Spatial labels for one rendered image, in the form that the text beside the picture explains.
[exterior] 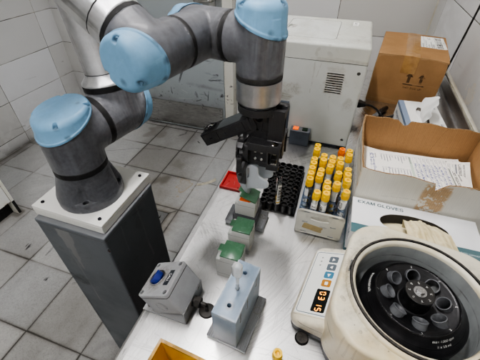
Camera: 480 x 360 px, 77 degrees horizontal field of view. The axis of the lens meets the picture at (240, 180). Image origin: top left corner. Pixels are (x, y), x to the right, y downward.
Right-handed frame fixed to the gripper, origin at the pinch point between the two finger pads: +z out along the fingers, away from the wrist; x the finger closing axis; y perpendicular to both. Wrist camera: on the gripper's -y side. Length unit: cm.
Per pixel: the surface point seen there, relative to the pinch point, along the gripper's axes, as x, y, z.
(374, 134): 32.4, 26.5, 0.8
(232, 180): 12.1, -7.5, 10.1
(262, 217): 0.6, 4.1, 8.9
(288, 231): -0.5, 10.6, 10.3
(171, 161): 114, -95, 98
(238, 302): -24.9, 6.9, 0.3
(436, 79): 73, 46, -1
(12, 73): 114, -223, 45
